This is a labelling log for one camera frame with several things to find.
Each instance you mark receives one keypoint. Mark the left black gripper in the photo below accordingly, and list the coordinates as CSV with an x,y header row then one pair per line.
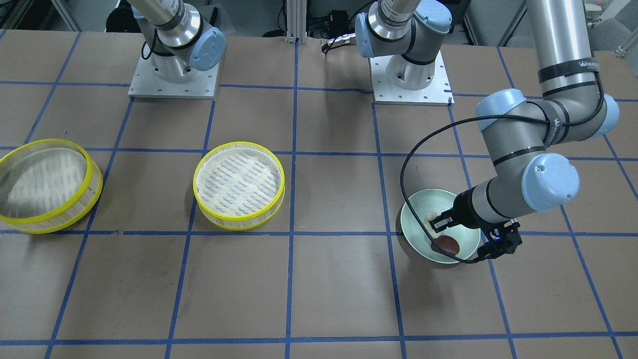
x,y
464,210

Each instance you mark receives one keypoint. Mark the white steamed bun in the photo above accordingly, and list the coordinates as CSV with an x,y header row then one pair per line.
x,y
430,216

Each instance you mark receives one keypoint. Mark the brown steamed bun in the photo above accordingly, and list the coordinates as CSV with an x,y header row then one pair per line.
x,y
447,243

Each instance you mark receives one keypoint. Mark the yellow rimmed bamboo steamer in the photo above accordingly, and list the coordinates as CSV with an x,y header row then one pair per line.
x,y
239,185

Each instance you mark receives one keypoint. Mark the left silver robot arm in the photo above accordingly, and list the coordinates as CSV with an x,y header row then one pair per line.
x,y
517,131

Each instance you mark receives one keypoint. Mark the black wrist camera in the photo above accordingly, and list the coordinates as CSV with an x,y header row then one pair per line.
x,y
502,238

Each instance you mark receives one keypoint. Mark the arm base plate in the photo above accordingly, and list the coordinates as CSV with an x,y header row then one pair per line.
x,y
396,81
174,85

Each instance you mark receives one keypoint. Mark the aluminium frame post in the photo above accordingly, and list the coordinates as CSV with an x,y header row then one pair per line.
x,y
296,20

